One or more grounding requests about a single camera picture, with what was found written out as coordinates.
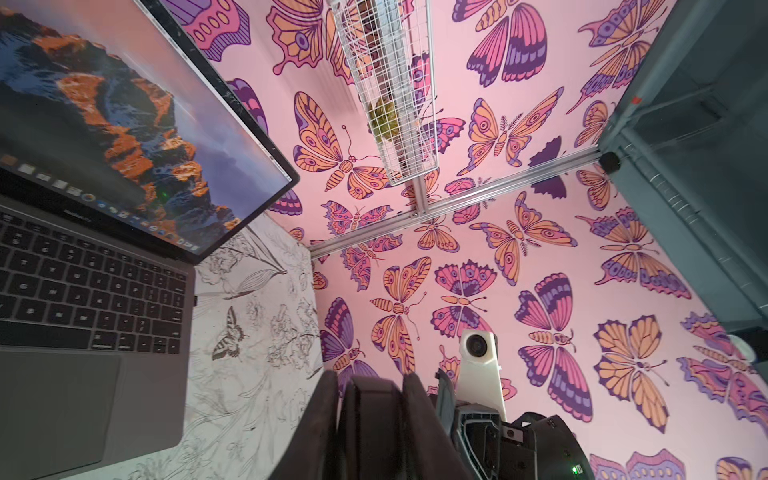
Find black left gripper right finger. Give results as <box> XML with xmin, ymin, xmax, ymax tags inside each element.
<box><xmin>402</xmin><ymin>373</ymin><xmax>471</xmax><ymax>480</ymax></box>

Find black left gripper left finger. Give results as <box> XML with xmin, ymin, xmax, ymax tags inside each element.
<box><xmin>269</xmin><ymin>370</ymin><xmax>339</xmax><ymax>480</ymax></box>

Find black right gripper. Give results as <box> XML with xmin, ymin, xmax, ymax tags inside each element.
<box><xmin>433</xmin><ymin>369</ymin><xmax>522</xmax><ymax>479</ymax></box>

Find grey laptop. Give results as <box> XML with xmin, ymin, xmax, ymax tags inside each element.
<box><xmin>1</xmin><ymin>1</ymin><xmax>299</xmax><ymax>479</ymax></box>

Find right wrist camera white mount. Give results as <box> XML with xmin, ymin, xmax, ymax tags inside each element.
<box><xmin>456</xmin><ymin>329</ymin><xmax>507</xmax><ymax>421</ymax></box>

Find aluminium frame top rear bar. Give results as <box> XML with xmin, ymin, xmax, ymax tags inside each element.
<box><xmin>308</xmin><ymin>147</ymin><xmax>601</xmax><ymax>259</ymax></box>

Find aluminium frame post right rear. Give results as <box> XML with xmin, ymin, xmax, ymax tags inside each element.
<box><xmin>599</xmin><ymin>1</ymin><xmax>767</xmax><ymax>331</ymax></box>

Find white wire basket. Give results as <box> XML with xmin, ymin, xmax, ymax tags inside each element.
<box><xmin>327</xmin><ymin>0</ymin><xmax>439</xmax><ymax>185</ymax></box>

